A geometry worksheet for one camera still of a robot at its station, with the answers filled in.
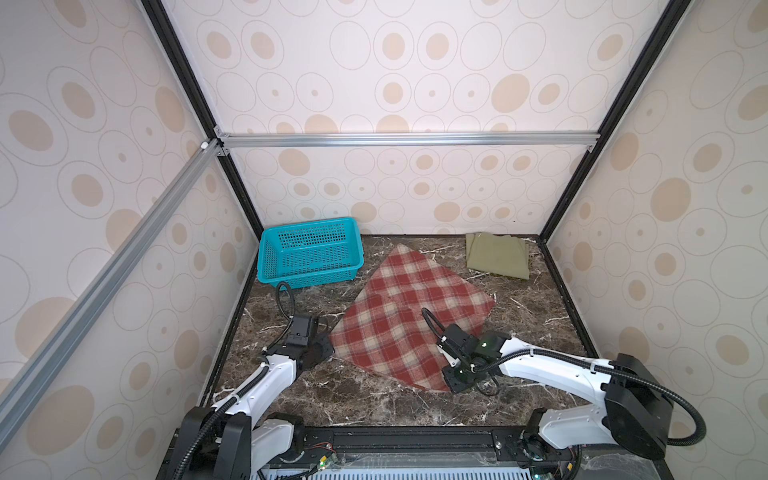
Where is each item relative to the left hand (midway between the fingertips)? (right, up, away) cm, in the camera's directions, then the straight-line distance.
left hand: (335, 340), depth 88 cm
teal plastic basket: (-14, +26, +25) cm, 39 cm away
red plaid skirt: (+15, +2, +6) cm, 16 cm away
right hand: (+33, -10, -7) cm, 35 cm away
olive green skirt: (+59, +26, +24) cm, 68 cm away
